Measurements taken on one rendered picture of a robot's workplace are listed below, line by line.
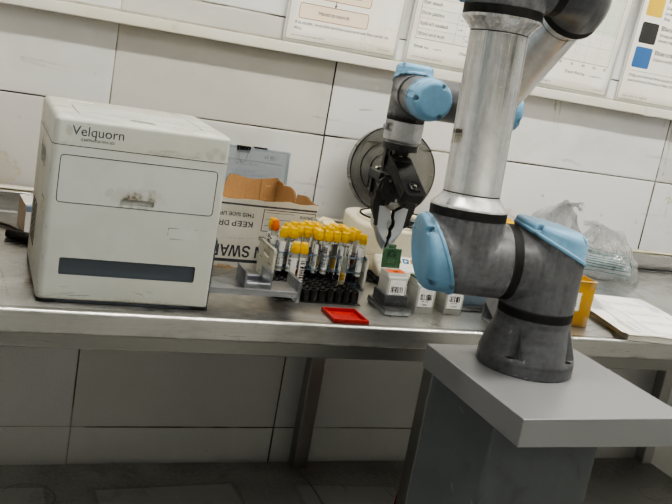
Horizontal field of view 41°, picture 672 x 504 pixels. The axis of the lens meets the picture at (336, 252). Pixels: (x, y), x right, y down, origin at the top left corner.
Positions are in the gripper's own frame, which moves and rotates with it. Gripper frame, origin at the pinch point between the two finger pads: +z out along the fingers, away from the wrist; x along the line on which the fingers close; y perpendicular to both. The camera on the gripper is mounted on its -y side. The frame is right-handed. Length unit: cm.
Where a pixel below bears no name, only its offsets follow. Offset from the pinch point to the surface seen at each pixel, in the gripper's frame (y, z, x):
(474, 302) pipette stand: -2.9, 9.8, -20.9
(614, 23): 52, -55, -76
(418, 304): -7.9, 9.6, -5.8
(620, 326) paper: -12, 10, -51
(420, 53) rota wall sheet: 50, -38, -22
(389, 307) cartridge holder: -10.3, 9.9, 1.3
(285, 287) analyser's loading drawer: -11.3, 7.3, 22.9
